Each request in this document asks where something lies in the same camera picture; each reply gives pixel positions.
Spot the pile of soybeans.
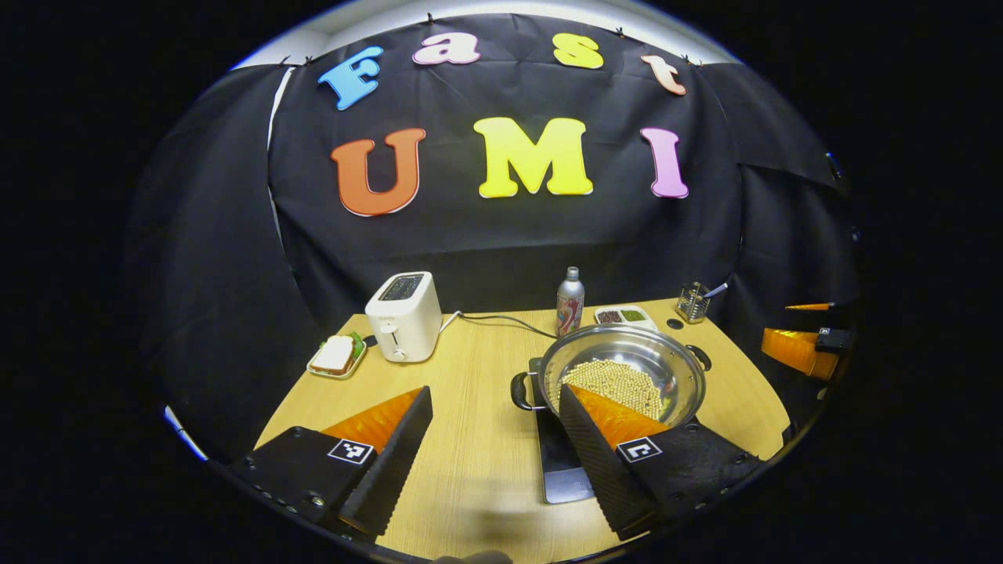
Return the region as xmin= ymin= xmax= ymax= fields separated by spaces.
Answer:
xmin=560 ymin=360 xmax=667 ymax=421

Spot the white sandwich plate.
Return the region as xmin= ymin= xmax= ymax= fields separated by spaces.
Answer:
xmin=307 ymin=332 xmax=369 ymax=380

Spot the steel pot with black handles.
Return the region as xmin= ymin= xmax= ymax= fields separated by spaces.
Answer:
xmin=510 ymin=324 xmax=712 ymax=430

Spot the silver printed bottle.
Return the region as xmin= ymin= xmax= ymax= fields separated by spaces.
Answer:
xmin=556 ymin=266 xmax=585 ymax=338

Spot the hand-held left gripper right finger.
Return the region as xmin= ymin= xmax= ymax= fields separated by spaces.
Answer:
xmin=558 ymin=384 xmax=765 ymax=541

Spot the white bread sandwich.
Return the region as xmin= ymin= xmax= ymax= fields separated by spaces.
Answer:
xmin=312 ymin=332 xmax=364 ymax=375

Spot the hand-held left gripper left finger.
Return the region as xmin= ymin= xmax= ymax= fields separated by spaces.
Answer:
xmin=231 ymin=385 xmax=434 ymax=541

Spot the clear utensil holder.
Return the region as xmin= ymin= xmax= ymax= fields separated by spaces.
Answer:
xmin=675 ymin=282 xmax=712 ymax=324

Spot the white toaster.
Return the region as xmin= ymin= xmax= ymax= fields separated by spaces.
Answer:
xmin=364 ymin=271 xmax=444 ymax=363

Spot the white divided seasoning dish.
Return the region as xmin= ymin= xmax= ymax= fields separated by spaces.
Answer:
xmin=594 ymin=305 xmax=659 ymax=331

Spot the black power cable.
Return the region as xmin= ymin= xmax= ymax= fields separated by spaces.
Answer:
xmin=439 ymin=311 xmax=559 ymax=340

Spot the black induction cooktop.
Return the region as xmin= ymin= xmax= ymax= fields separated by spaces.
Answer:
xmin=529 ymin=356 xmax=596 ymax=505

